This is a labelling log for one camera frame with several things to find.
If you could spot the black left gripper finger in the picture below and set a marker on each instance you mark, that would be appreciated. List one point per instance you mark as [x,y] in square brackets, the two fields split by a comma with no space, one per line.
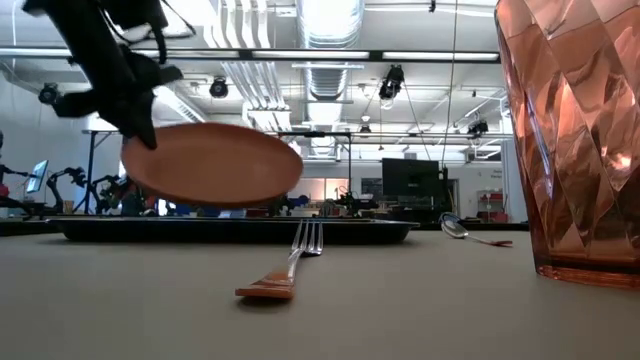
[144,127]

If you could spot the orange round plate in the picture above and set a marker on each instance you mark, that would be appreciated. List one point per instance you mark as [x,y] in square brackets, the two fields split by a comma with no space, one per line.
[215,165]

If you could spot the black serving tray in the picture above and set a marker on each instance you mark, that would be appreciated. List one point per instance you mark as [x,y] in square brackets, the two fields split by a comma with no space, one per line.
[200,231]

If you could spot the orange faceted plastic cup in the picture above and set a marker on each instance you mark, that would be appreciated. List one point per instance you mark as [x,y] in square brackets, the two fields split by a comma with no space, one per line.
[575,150]

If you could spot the background black robot arm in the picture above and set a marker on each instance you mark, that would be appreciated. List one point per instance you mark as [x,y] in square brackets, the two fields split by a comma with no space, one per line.
[357,202]
[70,177]

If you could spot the computer monitor on stand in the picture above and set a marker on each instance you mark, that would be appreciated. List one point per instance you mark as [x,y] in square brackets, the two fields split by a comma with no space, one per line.
[37,176]

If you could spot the overhead light bar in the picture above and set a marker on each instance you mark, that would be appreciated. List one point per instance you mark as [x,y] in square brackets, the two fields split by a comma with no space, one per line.
[310,54]

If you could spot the shelf with red bins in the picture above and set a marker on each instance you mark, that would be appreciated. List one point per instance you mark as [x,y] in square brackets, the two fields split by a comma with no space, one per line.
[492,205]

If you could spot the white round pillar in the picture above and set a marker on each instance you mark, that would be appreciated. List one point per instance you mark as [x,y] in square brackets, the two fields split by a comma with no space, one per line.
[510,190]

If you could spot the tall black frame stand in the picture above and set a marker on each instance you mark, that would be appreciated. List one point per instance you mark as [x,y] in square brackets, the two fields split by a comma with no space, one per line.
[90,170]

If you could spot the silver ceiling air duct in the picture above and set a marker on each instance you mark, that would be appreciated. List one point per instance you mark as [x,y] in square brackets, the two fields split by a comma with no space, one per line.
[327,30]

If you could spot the black hanging camera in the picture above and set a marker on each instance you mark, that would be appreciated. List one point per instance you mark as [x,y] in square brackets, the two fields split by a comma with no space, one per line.
[391,82]

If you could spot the black wall television screen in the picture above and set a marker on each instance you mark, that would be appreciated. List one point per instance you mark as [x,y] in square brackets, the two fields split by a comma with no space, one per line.
[412,177]

